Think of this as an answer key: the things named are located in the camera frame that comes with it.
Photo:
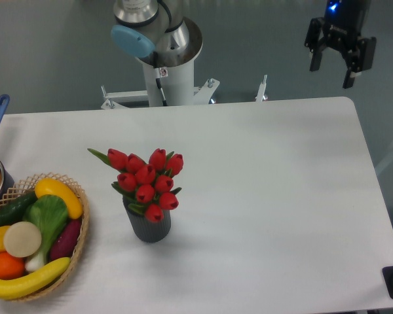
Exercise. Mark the dark grey ribbed vase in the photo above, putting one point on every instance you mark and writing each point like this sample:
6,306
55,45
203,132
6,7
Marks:
145,230

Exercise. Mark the woven wicker basket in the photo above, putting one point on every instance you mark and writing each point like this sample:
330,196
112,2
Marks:
28,185

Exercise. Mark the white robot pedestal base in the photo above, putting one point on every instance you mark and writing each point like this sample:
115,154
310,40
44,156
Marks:
165,87

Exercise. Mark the yellow banana front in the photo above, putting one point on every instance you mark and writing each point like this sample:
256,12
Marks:
28,284

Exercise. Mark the red tulip bouquet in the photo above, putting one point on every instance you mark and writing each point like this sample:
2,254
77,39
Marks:
146,186

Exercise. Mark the green cucumber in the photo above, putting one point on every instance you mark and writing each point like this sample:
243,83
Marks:
15,209

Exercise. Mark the purple sweet potato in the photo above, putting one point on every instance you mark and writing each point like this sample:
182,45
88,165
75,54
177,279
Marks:
66,242

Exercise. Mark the white bracket with bolt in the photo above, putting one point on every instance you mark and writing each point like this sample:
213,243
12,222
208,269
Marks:
261,93

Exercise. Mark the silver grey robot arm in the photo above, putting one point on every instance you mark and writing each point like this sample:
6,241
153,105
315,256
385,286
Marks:
144,30

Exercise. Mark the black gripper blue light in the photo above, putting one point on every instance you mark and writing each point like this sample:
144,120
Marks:
342,29

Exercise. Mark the beige round slice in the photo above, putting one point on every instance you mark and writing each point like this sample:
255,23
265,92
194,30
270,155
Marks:
22,239

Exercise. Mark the green bok choy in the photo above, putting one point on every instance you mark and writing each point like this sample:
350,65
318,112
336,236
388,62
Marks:
49,214

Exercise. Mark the orange fruit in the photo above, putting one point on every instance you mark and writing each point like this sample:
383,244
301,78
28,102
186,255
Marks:
11,267

